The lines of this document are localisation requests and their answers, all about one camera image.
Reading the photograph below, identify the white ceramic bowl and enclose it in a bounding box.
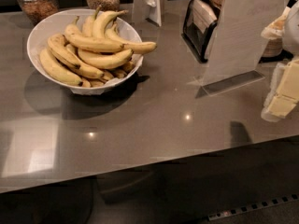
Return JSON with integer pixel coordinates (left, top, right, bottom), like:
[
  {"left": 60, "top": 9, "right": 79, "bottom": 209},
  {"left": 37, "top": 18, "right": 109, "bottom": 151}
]
[{"left": 26, "top": 8, "right": 145, "bottom": 96}]

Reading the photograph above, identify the back small yellow banana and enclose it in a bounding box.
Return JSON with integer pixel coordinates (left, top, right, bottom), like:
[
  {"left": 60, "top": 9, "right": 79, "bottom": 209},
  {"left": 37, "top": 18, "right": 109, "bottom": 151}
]
[{"left": 82, "top": 7, "right": 100, "bottom": 36}]

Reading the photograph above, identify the centre curved yellow banana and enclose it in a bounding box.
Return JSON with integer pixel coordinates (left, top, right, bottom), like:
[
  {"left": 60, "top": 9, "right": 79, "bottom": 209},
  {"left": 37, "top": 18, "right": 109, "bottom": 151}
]
[{"left": 78, "top": 49, "right": 134, "bottom": 69}]

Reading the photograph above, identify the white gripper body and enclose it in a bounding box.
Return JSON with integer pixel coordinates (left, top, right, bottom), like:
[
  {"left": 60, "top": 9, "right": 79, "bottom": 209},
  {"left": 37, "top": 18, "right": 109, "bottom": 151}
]
[{"left": 282, "top": 1, "right": 299, "bottom": 55}]

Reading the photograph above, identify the small white sign stand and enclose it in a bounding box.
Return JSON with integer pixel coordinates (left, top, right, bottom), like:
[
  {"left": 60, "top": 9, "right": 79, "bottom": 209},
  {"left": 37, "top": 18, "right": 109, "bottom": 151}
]
[{"left": 132, "top": 0, "right": 167, "bottom": 27}]

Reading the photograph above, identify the black napkin holder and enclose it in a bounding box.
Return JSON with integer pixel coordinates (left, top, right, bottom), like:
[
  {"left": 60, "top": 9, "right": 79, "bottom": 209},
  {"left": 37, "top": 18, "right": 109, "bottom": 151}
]
[{"left": 182, "top": 0, "right": 218, "bottom": 63}]

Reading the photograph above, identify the left spotted yellow banana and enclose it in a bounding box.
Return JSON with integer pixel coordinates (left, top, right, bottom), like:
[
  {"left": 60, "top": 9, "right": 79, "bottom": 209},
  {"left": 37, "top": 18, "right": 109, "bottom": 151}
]
[{"left": 47, "top": 34, "right": 80, "bottom": 69}]

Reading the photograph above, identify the wicker basket with cloth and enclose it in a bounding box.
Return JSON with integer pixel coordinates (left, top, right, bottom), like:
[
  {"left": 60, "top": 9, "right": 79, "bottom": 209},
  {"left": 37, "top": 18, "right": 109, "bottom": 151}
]
[{"left": 261, "top": 7, "right": 291, "bottom": 58}]

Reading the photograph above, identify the left glass cereal jar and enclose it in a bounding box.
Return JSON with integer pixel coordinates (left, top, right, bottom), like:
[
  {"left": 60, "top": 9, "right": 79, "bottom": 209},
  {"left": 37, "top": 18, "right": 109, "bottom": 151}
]
[{"left": 17, "top": 0, "right": 59, "bottom": 25}]

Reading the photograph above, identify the white paper sign stand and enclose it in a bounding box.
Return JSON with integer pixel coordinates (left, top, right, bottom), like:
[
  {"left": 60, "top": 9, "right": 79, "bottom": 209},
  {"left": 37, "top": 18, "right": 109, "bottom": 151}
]
[{"left": 201, "top": 0, "right": 290, "bottom": 95}]

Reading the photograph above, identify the right long yellow banana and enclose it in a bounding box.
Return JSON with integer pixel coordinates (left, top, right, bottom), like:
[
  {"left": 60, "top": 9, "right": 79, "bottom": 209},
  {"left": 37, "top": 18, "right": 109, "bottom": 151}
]
[{"left": 105, "top": 23, "right": 157, "bottom": 54}]

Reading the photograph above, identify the upright yellow banana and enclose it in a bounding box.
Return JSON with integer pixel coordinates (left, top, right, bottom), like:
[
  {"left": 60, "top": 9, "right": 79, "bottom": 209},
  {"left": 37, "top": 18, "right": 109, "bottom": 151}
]
[{"left": 93, "top": 10, "right": 127, "bottom": 38}]

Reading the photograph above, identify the floor vent strip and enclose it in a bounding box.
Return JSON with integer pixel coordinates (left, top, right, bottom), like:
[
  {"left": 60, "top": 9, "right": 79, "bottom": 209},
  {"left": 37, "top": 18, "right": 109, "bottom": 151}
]
[{"left": 207, "top": 194, "right": 299, "bottom": 221}]

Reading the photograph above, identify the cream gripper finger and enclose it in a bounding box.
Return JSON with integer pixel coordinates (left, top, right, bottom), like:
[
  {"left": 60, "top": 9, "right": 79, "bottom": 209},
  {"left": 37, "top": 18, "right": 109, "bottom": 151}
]
[{"left": 261, "top": 59, "right": 299, "bottom": 122}]

